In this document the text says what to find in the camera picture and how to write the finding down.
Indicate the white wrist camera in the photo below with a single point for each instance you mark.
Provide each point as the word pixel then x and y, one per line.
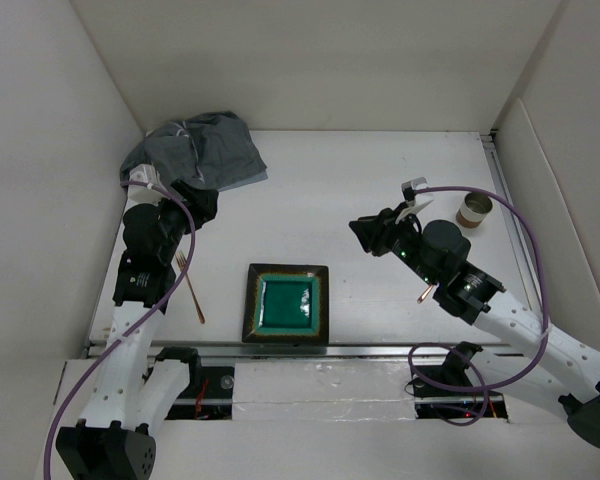
pixel 142 177
pixel 415 198

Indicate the grey striped cloth napkin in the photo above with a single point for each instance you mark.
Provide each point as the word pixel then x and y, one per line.
pixel 210 151

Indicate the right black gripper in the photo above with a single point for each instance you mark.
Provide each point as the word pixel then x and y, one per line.
pixel 374 232

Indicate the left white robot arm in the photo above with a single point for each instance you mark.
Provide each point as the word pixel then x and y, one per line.
pixel 105 428

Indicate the copper spoon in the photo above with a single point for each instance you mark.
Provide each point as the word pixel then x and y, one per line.
pixel 426 293

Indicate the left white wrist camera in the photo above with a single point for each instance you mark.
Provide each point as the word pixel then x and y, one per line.
pixel 142 177

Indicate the aluminium rail at table front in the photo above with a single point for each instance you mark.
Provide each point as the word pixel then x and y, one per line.
pixel 207 349

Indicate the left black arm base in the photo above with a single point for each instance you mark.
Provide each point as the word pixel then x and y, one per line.
pixel 208 395

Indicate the metal cup with cork base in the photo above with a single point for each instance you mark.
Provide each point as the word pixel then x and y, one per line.
pixel 473 210

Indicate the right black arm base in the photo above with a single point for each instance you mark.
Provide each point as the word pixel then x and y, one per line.
pixel 450 406

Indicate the copper fork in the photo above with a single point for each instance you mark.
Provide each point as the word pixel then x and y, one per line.
pixel 181 262

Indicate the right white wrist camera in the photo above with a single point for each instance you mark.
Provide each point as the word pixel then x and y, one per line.
pixel 415 198

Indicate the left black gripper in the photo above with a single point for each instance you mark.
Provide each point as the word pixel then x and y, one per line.
pixel 200 202

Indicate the green square ceramic plate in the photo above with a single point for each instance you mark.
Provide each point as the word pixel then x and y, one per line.
pixel 286 304

